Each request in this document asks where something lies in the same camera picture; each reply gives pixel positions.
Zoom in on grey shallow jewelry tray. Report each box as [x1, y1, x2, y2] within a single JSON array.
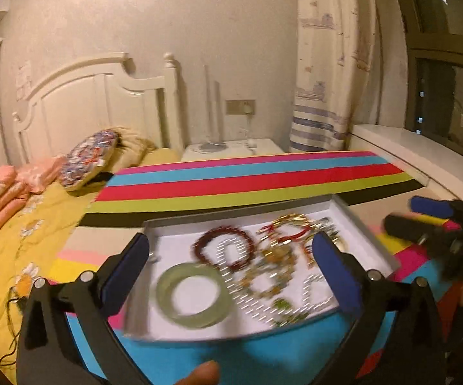
[[124, 196, 398, 343]]

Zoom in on silver pearl brooch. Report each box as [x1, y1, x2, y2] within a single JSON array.
[[315, 217, 342, 246]]

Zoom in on white window sill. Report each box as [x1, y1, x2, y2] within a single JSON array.
[[348, 124, 463, 200]]

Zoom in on yellow floral bed sheet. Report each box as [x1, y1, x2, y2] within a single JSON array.
[[0, 166, 183, 381]]

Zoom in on green jade bangle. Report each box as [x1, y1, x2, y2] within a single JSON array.
[[155, 262, 232, 329]]

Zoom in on pink folded quilt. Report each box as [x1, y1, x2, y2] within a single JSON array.
[[0, 155, 66, 229]]

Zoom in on person's fingertip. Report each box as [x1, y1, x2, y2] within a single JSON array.
[[176, 361, 220, 385]]

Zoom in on white bedside table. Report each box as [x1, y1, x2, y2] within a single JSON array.
[[181, 138, 284, 162]]

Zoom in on tan pillow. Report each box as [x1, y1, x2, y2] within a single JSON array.
[[104, 126, 158, 174]]

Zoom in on dark framed window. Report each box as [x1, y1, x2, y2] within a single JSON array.
[[398, 0, 463, 156]]

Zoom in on wall power socket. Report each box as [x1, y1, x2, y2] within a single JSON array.
[[225, 99, 256, 116]]

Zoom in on white bed headboard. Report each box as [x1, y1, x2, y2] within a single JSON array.
[[13, 52, 186, 163]]

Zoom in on striped printed curtain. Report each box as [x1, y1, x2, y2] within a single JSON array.
[[290, 0, 376, 152]]

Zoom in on rainbow striped blanket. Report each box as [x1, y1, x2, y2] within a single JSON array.
[[46, 150, 457, 385]]

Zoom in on mixed stone bead bracelet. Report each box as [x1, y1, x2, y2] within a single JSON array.
[[238, 243, 301, 302]]

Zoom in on white pearl necklace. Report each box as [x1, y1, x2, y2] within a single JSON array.
[[215, 237, 337, 328]]

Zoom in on red cord bracelet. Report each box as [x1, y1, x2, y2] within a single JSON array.
[[257, 212, 321, 268]]

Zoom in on round patterned cushion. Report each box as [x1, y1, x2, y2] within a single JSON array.
[[58, 130, 119, 192]]

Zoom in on white standing lamp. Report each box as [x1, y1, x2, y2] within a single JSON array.
[[198, 64, 227, 154]]

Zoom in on dark red bead bracelet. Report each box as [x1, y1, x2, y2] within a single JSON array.
[[192, 226, 257, 273]]

